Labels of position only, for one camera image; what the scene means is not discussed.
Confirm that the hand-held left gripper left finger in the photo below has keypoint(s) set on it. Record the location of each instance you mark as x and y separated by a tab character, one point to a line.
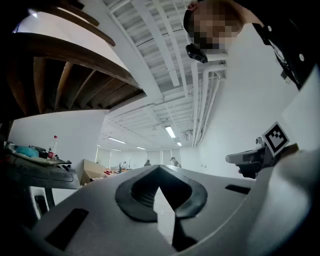
100	220

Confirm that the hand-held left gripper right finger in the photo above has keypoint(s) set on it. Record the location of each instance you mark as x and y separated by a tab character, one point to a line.
215	200

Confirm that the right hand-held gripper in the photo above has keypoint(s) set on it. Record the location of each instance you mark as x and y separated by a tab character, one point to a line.
275	140

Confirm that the person's right forearm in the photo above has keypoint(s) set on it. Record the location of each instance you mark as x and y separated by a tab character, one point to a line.
292	148

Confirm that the large open cardboard box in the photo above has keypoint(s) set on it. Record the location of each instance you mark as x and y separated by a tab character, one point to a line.
92	172

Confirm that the white ceiling air unit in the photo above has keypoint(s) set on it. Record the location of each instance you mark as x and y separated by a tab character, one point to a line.
188	136

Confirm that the black side table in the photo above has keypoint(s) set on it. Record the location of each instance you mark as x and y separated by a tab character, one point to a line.
50	178

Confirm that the bundle of white ceiling pipes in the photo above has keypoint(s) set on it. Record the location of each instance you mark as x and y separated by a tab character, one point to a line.
205	100

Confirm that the clear bottle red label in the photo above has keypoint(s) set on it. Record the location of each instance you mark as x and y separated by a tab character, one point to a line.
52	147

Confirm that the blue fluffy duster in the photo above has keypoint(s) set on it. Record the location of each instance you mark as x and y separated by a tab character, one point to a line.
25	150

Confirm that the person's black shirt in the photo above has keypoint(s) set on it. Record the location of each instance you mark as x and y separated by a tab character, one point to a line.
287	45

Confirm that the person's head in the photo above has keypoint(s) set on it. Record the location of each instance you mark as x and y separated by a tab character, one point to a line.
212	25

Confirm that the dark wooden slatted overhang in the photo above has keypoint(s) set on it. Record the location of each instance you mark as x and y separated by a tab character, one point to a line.
75	82

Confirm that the black head-mounted camera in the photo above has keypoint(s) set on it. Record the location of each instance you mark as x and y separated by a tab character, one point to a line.
196	53

